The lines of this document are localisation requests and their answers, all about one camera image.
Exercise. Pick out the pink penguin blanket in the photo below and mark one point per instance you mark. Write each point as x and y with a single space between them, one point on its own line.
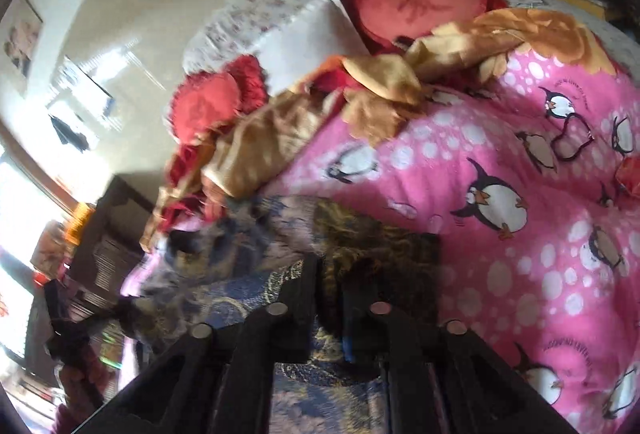
500 264

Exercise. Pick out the red and yellow floral blanket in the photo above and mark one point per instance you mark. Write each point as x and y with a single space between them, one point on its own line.
250 148

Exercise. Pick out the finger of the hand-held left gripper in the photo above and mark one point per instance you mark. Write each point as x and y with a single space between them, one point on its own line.
117 311

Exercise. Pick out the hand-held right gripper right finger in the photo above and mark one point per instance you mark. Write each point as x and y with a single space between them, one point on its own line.
367 314

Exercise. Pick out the white wall calendar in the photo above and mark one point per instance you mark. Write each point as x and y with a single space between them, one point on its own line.
80 86

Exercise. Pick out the dark wooden desk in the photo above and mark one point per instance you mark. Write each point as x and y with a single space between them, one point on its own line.
120 214

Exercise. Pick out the red cloth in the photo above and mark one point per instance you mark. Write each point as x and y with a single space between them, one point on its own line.
630 175

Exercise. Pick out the dark hanging cloth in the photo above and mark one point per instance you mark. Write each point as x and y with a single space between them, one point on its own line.
70 133

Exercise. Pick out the wall poster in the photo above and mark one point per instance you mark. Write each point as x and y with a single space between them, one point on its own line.
22 38

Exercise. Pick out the red heart pillow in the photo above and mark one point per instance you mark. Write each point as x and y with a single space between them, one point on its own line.
420 3
210 101

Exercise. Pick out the person's left hand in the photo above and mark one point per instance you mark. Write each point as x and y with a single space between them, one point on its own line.
77 381

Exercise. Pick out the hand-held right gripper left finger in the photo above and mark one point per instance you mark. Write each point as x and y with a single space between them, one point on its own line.
295 309

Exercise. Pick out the white pillow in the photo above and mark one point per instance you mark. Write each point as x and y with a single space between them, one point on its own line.
305 43

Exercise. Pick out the window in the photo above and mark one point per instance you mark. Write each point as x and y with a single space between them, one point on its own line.
20 264

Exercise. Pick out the dark floral patterned shirt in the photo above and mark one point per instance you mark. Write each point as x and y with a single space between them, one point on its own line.
280 244

